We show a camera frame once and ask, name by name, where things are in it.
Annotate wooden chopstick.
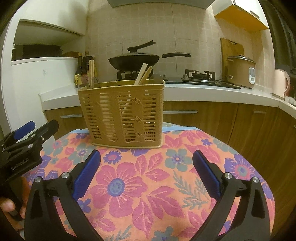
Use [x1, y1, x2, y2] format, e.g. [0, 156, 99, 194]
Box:
[119, 92, 132, 118]
[139, 66, 152, 85]
[134, 63, 147, 85]

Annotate left hand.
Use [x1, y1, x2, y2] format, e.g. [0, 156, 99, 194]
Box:
[1, 177, 30, 221]

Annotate dark sauce bottle yellow label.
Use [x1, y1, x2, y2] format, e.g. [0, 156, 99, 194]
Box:
[74, 53, 87, 89]

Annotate chopstick pair left compartment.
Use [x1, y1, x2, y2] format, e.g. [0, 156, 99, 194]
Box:
[88, 59, 94, 89]

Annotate wooden base cabinets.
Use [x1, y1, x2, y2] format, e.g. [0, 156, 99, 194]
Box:
[43, 100, 296, 232]

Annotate floral pink table cloth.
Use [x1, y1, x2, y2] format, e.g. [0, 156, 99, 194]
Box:
[21, 122, 277, 241]

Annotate sauce bottle red label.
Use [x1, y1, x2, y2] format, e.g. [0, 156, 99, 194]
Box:
[82, 51, 96, 86]

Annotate tan plastic utensil basket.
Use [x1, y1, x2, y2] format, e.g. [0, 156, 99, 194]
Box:
[78, 80, 165, 149]

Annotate black wok with lid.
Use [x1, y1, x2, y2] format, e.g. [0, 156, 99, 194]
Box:
[108, 40, 192, 72]

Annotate beige rice cooker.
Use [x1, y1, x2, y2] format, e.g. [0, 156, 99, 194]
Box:
[226, 55, 256, 89]

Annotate black gas stove top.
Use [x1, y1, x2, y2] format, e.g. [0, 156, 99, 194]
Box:
[116, 69, 241, 90]

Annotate wooden cutting board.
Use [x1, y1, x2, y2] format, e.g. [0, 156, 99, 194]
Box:
[220, 37, 245, 80]

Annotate dark window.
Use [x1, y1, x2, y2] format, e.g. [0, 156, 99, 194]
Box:
[260, 1, 295, 76]

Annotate range hood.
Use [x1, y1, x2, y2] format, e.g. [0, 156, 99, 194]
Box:
[106, 0, 217, 10]

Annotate yellow wall cabinet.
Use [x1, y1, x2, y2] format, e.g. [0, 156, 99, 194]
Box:
[211, 0, 269, 32]

